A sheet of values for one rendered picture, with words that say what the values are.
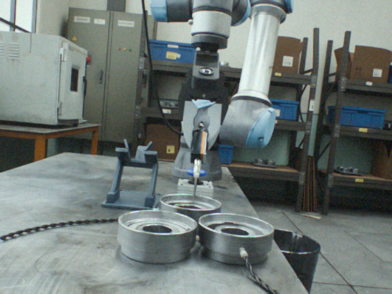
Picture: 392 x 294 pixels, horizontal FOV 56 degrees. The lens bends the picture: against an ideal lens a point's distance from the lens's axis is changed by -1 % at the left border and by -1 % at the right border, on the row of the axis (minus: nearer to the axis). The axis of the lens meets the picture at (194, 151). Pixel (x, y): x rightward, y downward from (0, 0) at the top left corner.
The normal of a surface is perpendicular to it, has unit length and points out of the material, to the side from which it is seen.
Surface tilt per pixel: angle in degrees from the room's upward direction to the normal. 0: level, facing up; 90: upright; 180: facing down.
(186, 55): 90
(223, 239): 90
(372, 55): 94
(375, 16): 90
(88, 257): 0
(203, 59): 32
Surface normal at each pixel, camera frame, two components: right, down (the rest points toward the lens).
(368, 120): 0.01, 0.11
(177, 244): 0.54, 0.14
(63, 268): 0.09, -0.99
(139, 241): -0.32, 0.07
